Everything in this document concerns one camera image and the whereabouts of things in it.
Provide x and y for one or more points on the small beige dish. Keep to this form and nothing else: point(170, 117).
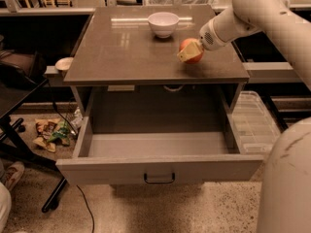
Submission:
point(64, 64)

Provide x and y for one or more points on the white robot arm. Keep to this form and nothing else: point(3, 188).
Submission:
point(285, 199)

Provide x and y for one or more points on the dark bag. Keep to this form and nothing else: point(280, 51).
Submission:
point(21, 70)

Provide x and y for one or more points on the clear plastic storage bin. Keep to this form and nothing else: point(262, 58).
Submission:
point(257, 130)

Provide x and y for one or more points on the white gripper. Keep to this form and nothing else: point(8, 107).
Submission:
point(208, 39)

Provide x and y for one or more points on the white bowl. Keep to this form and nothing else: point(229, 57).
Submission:
point(163, 24)

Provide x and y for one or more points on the red apple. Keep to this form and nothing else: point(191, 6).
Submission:
point(194, 57)

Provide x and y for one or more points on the black drawer handle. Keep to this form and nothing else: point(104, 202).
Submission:
point(158, 180)

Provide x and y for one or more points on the open grey top drawer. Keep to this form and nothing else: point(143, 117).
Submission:
point(123, 158)

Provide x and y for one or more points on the black table with legs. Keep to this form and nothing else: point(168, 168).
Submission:
point(11, 144)

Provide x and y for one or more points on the snack bags pile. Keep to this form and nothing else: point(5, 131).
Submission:
point(50, 131)

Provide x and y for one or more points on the grey cabinet with counter top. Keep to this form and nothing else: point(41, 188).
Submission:
point(131, 81)

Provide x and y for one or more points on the person's shoe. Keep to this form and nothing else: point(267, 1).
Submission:
point(13, 175)

